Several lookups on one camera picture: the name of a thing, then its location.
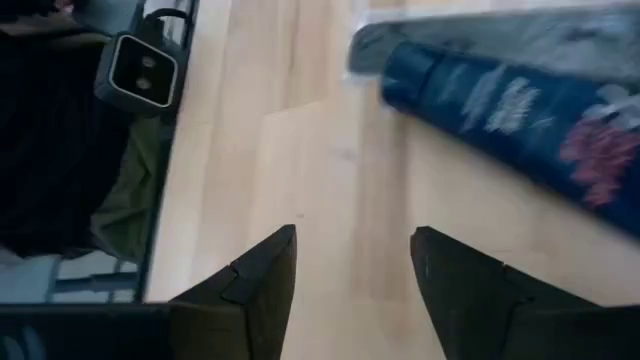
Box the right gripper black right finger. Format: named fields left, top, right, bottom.
left=409, top=225, right=640, bottom=360

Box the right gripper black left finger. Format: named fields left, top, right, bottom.
left=0, top=224, right=299, bottom=360

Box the dark blue toiletry tube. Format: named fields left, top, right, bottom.
left=379, top=40, right=640, bottom=241

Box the black comb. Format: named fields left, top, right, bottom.
left=347, top=4, right=640, bottom=84

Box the person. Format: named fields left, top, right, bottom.
left=0, top=0, right=164, bottom=264

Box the black table-level camera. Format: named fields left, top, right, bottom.
left=93, top=30, right=180, bottom=117

